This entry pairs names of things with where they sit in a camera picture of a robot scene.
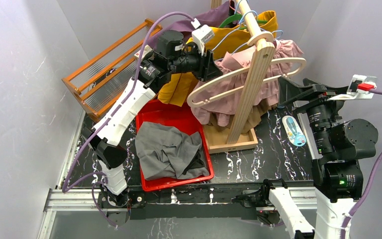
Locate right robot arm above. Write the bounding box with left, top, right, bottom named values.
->
left=260, top=75, right=378, bottom=239

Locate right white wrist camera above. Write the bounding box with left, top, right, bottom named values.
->
left=327, top=75, right=377, bottom=101

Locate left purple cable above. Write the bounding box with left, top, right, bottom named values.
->
left=61, top=11, right=201, bottom=228

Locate blue wire hanger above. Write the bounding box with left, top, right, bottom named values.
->
left=205, top=10, right=283, bottom=59

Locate grey pleated skirt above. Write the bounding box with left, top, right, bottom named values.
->
left=135, top=122, right=209, bottom=181

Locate purple cable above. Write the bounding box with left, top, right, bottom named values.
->
left=61, top=11, right=201, bottom=228
left=339, top=87, right=382, bottom=239

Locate khaki tan garment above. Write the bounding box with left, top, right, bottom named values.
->
left=208, top=99, right=278, bottom=134

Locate mustard yellow garment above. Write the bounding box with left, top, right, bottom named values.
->
left=158, top=10, right=279, bottom=107

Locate green hanger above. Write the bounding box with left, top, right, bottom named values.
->
left=217, top=13, right=268, bottom=29

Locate pink ruffled garment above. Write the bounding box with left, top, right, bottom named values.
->
left=187, top=46, right=292, bottom=126

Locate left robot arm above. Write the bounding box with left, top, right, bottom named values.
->
left=88, top=25, right=222, bottom=207

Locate small white box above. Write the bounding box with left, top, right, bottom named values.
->
left=133, top=45, right=155, bottom=62

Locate wooden clothes rack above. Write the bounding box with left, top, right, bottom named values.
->
left=203, top=0, right=275, bottom=154

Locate red plastic tray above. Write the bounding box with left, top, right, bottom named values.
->
left=135, top=100, right=214, bottom=192

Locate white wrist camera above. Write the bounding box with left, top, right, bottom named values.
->
left=191, top=18, right=214, bottom=56
left=327, top=75, right=377, bottom=101

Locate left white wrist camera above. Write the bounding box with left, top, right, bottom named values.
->
left=191, top=18, right=214, bottom=56

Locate orange wooden shoe rack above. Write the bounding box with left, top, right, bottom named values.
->
left=62, top=19, right=154, bottom=122

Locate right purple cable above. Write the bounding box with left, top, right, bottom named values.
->
left=339, top=87, right=382, bottom=239

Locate black metal base frame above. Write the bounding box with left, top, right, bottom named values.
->
left=44, top=179, right=317, bottom=228

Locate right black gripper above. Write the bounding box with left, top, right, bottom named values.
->
left=277, top=74, right=347, bottom=153

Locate beige plastic hanger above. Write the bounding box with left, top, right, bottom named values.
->
left=186, top=31, right=307, bottom=109

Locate purple garment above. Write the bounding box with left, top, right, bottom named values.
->
left=147, top=1, right=235, bottom=48

